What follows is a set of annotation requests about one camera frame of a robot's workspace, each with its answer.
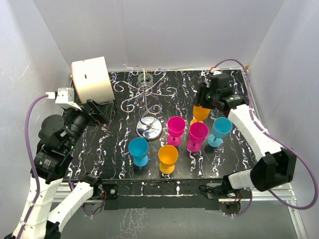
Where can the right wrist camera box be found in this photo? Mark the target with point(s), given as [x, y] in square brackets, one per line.
[214, 72]

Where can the blue wine glass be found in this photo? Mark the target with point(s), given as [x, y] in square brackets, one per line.
[221, 128]
[138, 148]

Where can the blue wine glass left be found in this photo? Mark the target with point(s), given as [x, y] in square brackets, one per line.
[138, 148]

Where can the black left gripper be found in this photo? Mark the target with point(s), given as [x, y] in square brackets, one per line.
[97, 117]

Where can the pink wine glass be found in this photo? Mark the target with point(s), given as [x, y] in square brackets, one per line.
[198, 133]
[175, 128]

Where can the aluminium frame rail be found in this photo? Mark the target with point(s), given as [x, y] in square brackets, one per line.
[294, 213]

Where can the clear tape roll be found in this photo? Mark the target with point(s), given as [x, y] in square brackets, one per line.
[146, 78]

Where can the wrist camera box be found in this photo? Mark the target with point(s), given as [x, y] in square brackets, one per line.
[214, 72]
[65, 96]

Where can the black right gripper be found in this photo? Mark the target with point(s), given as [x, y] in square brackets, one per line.
[200, 100]

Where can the orange wine glass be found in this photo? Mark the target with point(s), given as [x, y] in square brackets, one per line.
[168, 156]
[200, 114]

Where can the blue wine glass right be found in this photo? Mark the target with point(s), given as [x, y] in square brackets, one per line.
[221, 128]

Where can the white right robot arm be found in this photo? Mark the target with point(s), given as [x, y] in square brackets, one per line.
[275, 165]

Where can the orange wine glass front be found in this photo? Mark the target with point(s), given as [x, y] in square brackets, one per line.
[168, 156]

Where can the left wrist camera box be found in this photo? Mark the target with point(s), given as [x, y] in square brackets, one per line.
[65, 96]

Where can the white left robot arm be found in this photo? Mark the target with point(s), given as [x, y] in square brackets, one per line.
[58, 136]

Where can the white cylindrical box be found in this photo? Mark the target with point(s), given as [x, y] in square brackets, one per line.
[91, 80]

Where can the chrome wire wine glass rack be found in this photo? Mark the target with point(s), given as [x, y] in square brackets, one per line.
[149, 126]

